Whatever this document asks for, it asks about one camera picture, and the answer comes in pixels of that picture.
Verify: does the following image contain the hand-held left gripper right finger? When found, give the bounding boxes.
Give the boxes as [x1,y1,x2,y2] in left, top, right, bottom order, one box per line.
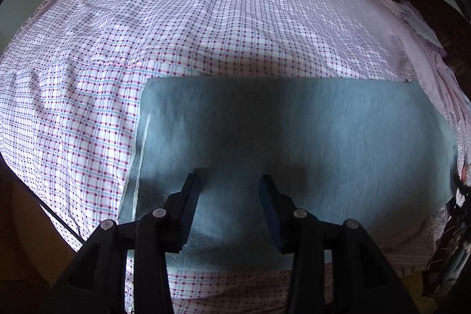
[258,174,421,314]

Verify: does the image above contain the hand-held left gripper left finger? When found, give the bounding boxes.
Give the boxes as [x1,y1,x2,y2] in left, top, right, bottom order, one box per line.
[44,173,202,314]

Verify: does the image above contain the light blue pants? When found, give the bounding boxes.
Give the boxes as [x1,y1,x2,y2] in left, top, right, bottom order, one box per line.
[117,77,458,272]

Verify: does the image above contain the colourful printed cloth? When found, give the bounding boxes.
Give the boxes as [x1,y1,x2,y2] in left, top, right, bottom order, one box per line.
[421,152,471,298]

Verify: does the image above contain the pink checked bed sheet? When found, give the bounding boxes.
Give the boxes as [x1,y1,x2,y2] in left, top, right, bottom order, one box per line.
[0,0,459,314]

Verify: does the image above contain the pink checked quilt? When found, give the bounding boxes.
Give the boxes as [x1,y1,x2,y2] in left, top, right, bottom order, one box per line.
[419,38,470,160]

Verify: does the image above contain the purple frilled pillow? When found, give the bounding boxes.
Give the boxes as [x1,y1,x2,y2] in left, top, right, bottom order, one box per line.
[399,1,440,42]

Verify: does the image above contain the dark wooden headboard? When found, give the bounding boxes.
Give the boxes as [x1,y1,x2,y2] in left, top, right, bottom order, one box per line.
[401,0,471,87]

